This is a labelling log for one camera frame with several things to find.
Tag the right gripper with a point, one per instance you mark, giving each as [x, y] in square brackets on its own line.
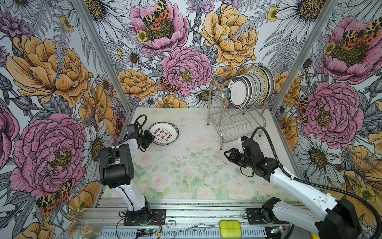
[232, 157]

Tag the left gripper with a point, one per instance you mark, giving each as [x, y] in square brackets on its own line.
[150, 138]

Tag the white plate red characters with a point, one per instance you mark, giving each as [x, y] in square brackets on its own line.
[165, 133]

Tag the metal wire dish rack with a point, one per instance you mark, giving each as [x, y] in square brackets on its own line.
[231, 124]

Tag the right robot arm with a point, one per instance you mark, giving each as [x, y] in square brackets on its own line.
[324, 216]

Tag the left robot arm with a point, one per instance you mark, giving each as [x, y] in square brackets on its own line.
[116, 170]

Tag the white plate green rim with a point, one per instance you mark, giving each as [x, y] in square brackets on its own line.
[237, 92]

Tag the large dark rimmed plate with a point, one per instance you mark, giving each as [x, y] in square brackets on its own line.
[271, 83]

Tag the green square button box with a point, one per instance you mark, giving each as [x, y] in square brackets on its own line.
[230, 229]

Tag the yellow patterned plate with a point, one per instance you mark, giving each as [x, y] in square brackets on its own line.
[260, 83]

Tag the small circuit board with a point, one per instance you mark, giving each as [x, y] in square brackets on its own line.
[146, 233]

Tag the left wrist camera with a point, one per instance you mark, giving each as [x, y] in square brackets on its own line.
[131, 128]

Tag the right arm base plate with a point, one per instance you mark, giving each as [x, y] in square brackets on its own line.
[256, 216]

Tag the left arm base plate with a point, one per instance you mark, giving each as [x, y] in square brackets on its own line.
[143, 218]

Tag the aluminium front rail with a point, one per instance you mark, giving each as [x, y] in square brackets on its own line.
[108, 214]

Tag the metal wire hook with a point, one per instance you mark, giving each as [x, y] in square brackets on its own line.
[201, 227]

